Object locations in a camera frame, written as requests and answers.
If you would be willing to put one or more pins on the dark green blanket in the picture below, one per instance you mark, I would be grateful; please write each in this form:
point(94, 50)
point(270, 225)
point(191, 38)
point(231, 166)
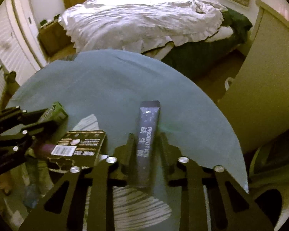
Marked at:
point(238, 24)

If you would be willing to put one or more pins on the white ruffled duvet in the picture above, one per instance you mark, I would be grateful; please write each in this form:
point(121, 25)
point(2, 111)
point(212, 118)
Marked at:
point(134, 19)

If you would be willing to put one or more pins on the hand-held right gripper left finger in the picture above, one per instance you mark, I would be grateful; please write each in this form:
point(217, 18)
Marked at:
point(127, 158)

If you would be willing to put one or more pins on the black carton with barcode label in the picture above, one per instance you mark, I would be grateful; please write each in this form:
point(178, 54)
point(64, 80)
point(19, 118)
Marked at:
point(86, 146)

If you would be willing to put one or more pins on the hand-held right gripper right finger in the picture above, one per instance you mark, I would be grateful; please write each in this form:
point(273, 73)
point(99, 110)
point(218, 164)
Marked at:
point(168, 163)

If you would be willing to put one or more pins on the white louvered door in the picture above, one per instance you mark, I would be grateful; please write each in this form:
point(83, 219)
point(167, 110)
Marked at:
point(12, 43)

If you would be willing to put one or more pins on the white cabinet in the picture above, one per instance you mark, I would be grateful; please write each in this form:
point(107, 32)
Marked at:
point(262, 89)

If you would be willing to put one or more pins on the dark tube with white print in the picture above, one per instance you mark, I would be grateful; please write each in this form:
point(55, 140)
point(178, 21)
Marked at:
point(147, 137)

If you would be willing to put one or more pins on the blue star print tablecloth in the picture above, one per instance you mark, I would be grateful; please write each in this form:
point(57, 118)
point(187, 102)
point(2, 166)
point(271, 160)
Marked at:
point(110, 89)

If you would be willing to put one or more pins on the green packet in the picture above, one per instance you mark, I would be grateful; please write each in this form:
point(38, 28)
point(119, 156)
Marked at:
point(59, 112)

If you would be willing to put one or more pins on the crumpled white cloth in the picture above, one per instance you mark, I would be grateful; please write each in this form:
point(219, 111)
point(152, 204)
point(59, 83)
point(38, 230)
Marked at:
point(204, 3)

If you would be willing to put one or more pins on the wooden nightstand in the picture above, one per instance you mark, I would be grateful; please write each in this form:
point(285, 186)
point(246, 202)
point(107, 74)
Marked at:
point(53, 38)

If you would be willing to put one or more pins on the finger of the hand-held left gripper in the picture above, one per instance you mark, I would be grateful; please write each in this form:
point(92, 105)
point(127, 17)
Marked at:
point(38, 125)
point(19, 144)

